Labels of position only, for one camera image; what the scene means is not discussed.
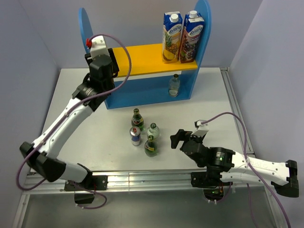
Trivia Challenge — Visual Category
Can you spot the clear glass bottle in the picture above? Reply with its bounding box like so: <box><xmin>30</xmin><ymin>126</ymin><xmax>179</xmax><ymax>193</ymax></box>
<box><xmin>168</xmin><ymin>74</ymin><xmax>180</xmax><ymax>97</ymax></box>
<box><xmin>147</xmin><ymin>123</ymin><xmax>160</xmax><ymax>140</ymax></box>

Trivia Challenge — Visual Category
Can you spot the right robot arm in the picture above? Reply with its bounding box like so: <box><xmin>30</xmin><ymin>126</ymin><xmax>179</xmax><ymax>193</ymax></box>
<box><xmin>170</xmin><ymin>129</ymin><xmax>299</xmax><ymax>198</ymax></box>

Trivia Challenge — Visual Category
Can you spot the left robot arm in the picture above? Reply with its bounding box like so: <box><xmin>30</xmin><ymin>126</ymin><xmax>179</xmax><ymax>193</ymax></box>
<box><xmin>20</xmin><ymin>48</ymin><xmax>119</xmax><ymax>190</ymax></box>

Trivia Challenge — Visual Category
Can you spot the blue and yellow shelf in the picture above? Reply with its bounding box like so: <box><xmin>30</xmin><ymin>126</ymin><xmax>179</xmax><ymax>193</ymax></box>
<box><xmin>78</xmin><ymin>0</ymin><xmax>212</xmax><ymax>110</ymax></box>

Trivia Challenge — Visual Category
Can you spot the green glass bottle front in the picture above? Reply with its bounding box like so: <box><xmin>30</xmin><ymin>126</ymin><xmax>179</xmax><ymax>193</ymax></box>
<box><xmin>144</xmin><ymin>135</ymin><xmax>158</xmax><ymax>157</ymax></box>

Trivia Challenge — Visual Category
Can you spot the green glass bottle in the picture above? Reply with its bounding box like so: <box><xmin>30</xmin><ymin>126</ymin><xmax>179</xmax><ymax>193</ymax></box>
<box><xmin>131</xmin><ymin>108</ymin><xmax>144</xmax><ymax>131</ymax></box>
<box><xmin>144</xmin><ymin>135</ymin><xmax>158</xmax><ymax>157</ymax></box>

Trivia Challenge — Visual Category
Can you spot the energy drink can right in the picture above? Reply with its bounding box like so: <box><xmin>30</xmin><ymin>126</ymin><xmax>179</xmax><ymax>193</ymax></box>
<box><xmin>130</xmin><ymin>126</ymin><xmax>141</xmax><ymax>146</ymax></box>

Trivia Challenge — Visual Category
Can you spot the green glass bottle rear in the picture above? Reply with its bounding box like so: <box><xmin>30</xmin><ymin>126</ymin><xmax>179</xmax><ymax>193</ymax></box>
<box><xmin>131</xmin><ymin>108</ymin><xmax>144</xmax><ymax>131</ymax></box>

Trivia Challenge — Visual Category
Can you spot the pineapple juice carton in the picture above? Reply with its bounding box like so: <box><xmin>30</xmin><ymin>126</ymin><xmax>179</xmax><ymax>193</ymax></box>
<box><xmin>162</xmin><ymin>11</ymin><xmax>182</xmax><ymax>63</ymax></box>

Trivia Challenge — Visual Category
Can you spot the berry juice carton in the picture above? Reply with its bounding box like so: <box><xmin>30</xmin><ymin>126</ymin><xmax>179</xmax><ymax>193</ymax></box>
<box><xmin>179</xmin><ymin>10</ymin><xmax>205</xmax><ymax>63</ymax></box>

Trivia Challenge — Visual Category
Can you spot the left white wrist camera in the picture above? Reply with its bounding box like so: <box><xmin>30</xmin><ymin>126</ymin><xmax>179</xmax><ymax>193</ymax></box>
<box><xmin>86</xmin><ymin>36</ymin><xmax>110</xmax><ymax>58</ymax></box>

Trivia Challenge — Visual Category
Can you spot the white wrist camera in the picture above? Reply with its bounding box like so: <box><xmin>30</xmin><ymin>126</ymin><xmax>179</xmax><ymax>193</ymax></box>
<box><xmin>86</xmin><ymin>36</ymin><xmax>110</xmax><ymax>58</ymax></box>
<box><xmin>193</xmin><ymin>120</ymin><xmax>209</xmax><ymax>138</ymax></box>

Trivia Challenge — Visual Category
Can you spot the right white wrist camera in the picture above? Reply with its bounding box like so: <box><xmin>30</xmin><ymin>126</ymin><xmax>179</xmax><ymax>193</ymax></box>
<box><xmin>193</xmin><ymin>120</ymin><xmax>209</xmax><ymax>138</ymax></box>

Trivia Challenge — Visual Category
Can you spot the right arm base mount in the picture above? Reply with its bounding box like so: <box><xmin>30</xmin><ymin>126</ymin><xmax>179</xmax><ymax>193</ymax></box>
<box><xmin>190</xmin><ymin>171</ymin><xmax>232</xmax><ymax>200</ymax></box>

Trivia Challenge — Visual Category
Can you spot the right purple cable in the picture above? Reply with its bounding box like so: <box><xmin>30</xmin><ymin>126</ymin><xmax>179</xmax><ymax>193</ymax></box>
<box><xmin>203</xmin><ymin>112</ymin><xmax>292</xmax><ymax>228</ymax></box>

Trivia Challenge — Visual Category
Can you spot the purple cable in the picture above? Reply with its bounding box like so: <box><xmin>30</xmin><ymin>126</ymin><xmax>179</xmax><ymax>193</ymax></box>
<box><xmin>16</xmin><ymin>34</ymin><xmax>133</xmax><ymax>209</ymax></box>
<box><xmin>203</xmin><ymin>112</ymin><xmax>292</xmax><ymax>228</ymax></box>

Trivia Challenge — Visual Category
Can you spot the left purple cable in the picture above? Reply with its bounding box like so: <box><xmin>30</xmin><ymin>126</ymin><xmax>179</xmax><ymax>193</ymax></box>
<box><xmin>16</xmin><ymin>34</ymin><xmax>133</xmax><ymax>209</ymax></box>

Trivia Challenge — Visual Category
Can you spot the aluminium rail frame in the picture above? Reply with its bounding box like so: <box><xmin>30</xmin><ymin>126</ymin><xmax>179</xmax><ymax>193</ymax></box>
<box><xmin>13</xmin><ymin>68</ymin><xmax>285</xmax><ymax>228</ymax></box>

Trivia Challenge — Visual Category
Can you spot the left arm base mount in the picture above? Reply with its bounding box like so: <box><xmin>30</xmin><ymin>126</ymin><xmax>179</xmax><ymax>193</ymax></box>
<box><xmin>64</xmin><ymin>175</ymin><xmax>108</xmax><ymax>209</ymax></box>

